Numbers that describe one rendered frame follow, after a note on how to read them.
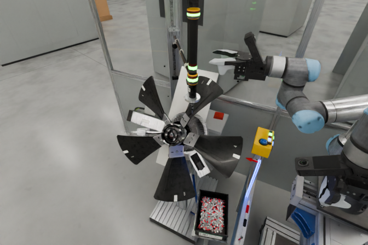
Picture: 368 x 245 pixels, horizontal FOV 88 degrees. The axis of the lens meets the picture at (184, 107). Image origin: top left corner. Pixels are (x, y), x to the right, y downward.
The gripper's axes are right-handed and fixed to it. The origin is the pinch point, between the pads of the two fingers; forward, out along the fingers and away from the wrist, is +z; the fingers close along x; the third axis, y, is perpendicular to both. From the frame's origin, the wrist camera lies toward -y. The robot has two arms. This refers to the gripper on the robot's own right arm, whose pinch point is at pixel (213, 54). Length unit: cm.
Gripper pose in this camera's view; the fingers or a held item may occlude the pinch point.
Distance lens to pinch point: 74.9
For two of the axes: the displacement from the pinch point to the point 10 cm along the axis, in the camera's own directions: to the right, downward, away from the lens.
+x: 2.7, -6.0, 7.6
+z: -9.6, -1.5, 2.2
